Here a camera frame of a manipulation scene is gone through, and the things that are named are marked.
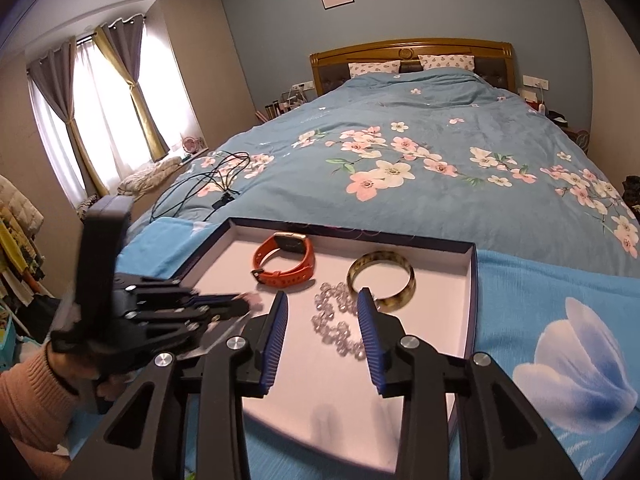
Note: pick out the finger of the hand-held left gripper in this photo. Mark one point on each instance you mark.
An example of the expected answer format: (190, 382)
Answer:
(220, 317)
(215, 300)

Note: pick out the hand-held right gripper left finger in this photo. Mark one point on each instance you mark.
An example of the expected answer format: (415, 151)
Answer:
(277, 340)

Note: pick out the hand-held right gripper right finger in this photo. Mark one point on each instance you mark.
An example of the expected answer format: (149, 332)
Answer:
(370, 340)

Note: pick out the dark blue box tray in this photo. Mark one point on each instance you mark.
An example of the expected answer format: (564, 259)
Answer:
(430, 285)

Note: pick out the tortoiseshell bangle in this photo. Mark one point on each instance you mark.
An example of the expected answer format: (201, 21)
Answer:
(395, 302)

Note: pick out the hanging clothes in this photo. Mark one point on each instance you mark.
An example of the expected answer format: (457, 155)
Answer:
(20, 230)

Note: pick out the folded beige blanket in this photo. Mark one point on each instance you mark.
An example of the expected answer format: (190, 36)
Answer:
(150, 175)

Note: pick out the orange smartwatch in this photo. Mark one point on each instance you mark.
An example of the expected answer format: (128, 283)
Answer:
(287, 243)

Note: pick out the black charger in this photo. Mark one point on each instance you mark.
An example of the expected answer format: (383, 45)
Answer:
(223, 199)

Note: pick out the yellow and grey curtain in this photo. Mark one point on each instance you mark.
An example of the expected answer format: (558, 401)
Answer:
(145, 125)

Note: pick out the small pink fan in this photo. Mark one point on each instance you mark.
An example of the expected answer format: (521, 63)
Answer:
(190, 145)

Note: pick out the white sheer curtain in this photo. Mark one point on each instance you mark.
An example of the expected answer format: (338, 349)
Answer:
(100, 110)

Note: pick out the light blue tulip blanket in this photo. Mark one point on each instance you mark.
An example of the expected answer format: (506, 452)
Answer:
(525, 310)

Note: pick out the row of cosmetic bottles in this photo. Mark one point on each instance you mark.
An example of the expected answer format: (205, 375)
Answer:
(282, 107)

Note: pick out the floral blue duvet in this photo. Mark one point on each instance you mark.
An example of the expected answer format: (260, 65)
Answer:
(425, 110)

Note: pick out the patterned white pillow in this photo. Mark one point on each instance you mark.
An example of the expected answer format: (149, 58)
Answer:
(372, 68)
(447, 62)

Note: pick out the nightstand clutter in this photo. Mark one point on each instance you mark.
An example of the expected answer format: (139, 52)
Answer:
(547, 110)

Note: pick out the wooden headboard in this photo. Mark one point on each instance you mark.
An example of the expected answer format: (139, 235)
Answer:
(400, 50)

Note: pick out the pile of dark clothes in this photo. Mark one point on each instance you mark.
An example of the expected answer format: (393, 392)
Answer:
(632, 190)

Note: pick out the white wall socket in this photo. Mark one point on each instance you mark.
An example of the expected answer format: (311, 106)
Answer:
(535, 81)
(304, 85)

